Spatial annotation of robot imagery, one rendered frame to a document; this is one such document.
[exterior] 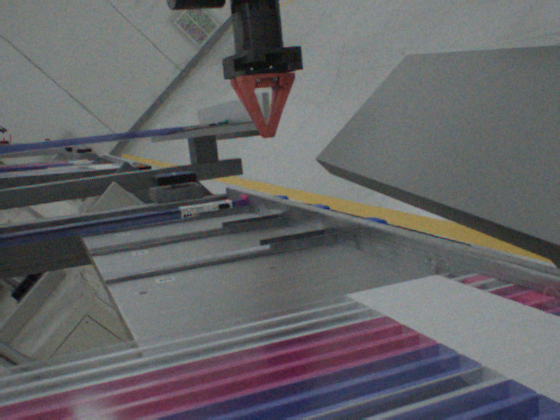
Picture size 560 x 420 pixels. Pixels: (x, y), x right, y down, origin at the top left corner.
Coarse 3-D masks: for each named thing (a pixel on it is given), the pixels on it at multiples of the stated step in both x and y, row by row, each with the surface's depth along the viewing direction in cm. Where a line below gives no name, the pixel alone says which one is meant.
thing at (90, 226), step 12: (240, 204) 72; (120, 216) 68; (132, 216) 68; (144, 216) 68; (156, 216) 69; (168, 216) 69; (180, 216) 70; (48, 228) 65; (60, 228) 65; (72, 228) 65; (84, 228) 66; (96, 228) 66; (108, 228) 67; (0, 240) 63; (12, 240) 63; (24, 240) 64; (36, 240) 64
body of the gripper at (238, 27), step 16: (240, 16) 69; (256, 16) 69; (272, 16) 69; (240, 32) 70; (256, 32) 69; (272, 32) 70; (240, 48) 70; (256, 48) 69; (272, 48) 67; (288, 48) 68; (240, 64) 71; (256, 64) 72
